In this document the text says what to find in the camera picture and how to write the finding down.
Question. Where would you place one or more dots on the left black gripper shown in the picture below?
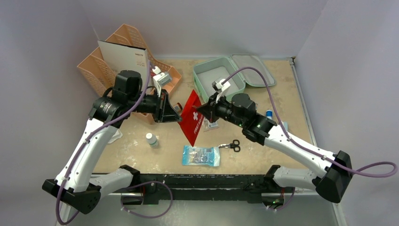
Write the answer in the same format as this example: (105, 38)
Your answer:
(163, 112)

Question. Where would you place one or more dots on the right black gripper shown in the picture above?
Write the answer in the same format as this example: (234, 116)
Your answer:
(213, 106)

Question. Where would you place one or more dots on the clear bag of pads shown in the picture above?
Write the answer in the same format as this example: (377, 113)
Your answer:
(207, 125)

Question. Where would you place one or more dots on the red first aid pouch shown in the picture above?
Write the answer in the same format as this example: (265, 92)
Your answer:
(191, 118)

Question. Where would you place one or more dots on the small white bottle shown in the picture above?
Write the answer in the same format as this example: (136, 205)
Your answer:
(152, 140)

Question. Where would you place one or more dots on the blue gauze packet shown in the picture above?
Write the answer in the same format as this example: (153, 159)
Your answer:
(201, 156)

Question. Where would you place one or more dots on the blue capped white bottle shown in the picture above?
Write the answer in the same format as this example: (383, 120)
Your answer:
(269, 114)

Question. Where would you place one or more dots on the brown medicine bottle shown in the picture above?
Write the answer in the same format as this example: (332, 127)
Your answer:
(178, 108)

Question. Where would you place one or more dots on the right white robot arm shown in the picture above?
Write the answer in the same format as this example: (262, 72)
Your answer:
(326, 172)

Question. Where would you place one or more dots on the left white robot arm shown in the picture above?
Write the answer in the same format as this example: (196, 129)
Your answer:
(74, 185)

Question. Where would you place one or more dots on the white cloth pad left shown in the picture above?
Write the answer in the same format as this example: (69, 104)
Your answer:
(118, 134)

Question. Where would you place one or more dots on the white booklet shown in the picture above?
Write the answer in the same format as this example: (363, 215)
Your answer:
(121, 57)

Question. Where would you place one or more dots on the peach plastic file organizer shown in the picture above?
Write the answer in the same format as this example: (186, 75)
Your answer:
(103, 68)

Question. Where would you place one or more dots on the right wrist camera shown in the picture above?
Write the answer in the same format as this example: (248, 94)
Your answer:
(220, 86)

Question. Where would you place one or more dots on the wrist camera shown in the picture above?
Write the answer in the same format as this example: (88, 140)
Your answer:
(160, 79)
(220, 86)

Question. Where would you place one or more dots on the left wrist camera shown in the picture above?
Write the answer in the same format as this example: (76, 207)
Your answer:
(160, 79)

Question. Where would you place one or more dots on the black handled scissors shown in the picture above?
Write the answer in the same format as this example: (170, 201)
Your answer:
(234, 145)

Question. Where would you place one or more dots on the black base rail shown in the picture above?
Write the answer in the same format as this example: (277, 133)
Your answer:
(254, 189)

